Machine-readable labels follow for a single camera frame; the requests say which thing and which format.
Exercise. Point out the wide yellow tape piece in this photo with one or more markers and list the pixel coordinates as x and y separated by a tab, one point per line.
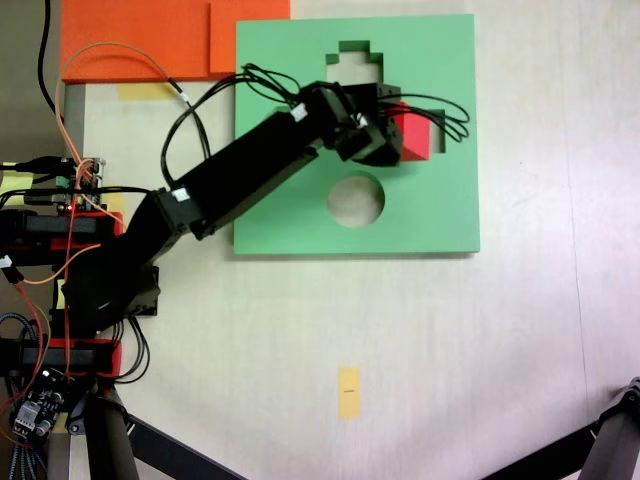
142	92

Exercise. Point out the large flat orange block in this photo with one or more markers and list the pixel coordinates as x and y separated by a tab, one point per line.
135	35

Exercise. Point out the yellow tape marker strip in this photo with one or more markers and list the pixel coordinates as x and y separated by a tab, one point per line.
349	395

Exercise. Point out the red black table clamp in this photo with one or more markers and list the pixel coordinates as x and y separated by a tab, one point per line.
107	357
60	225

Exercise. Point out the black USB plug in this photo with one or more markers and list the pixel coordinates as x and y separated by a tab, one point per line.
40	199

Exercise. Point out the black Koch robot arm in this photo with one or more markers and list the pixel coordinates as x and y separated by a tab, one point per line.
240	165

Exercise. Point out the green shape sorter board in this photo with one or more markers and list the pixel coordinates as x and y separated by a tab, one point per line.
440	210

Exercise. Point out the yellow sticky note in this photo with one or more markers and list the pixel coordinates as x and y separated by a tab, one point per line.
12	192

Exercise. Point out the red square block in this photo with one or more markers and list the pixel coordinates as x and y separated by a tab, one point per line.
417	132

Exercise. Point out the black tripod brace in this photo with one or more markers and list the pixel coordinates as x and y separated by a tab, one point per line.
550	457
175	455

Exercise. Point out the black circuit board with capacitors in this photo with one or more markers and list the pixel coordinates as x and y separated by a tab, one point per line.
40	405

